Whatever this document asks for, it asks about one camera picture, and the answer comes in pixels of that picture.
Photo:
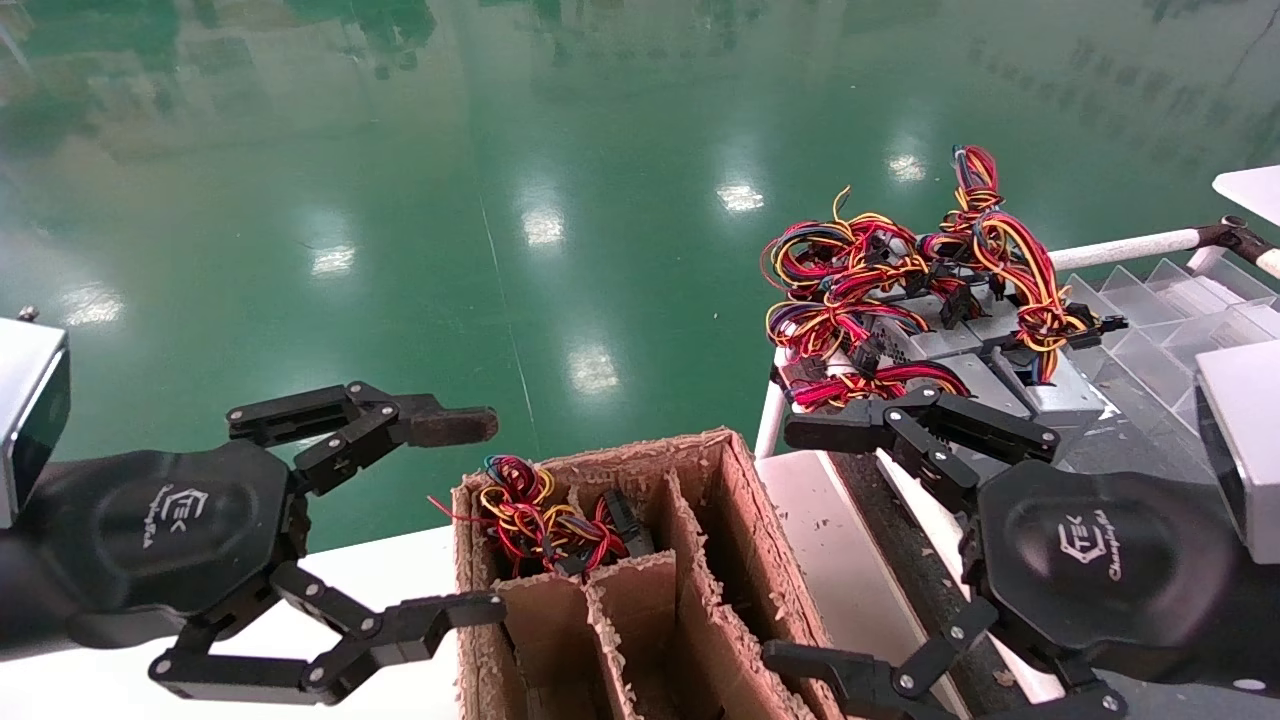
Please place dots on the cardboard divider insert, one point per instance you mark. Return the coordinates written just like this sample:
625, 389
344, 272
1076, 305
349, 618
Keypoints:
640, 600

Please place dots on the clear plastic divider tray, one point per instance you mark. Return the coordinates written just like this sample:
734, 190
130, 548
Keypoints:
1150, 310

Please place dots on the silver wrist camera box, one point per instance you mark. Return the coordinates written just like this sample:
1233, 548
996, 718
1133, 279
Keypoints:
1245, 430
30, 400

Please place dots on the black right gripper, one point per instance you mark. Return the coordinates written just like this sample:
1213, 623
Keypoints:
1120, 560

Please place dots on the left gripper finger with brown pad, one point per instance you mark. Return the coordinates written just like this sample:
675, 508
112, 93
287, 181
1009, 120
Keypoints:
450, 425

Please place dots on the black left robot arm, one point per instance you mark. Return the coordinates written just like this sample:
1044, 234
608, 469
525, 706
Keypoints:
22, 590

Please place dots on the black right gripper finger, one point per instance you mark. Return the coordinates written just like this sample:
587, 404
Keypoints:
850, 428

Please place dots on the white table corner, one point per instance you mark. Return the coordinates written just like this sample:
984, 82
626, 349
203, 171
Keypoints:
1255, 190

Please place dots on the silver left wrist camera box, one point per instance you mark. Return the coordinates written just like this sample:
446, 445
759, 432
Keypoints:
30, 400

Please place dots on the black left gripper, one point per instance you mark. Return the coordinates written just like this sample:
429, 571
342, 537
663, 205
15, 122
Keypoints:
170, 530

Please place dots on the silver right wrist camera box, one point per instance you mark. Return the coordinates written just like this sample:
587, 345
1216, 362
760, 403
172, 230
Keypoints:
1245, 430

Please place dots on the white crossbar pipe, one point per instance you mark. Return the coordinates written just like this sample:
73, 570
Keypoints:
1120, 245

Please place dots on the short white upright pipe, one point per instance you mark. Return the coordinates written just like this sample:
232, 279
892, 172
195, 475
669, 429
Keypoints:
770, 425

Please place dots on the brown cardboard box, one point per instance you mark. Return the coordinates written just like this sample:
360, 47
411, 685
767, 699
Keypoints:
750, 520

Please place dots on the black pipe joint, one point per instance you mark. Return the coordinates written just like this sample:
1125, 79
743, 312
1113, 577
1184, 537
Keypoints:
1235, 237

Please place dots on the white pipe stub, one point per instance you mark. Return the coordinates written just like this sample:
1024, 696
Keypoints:
1270, 262

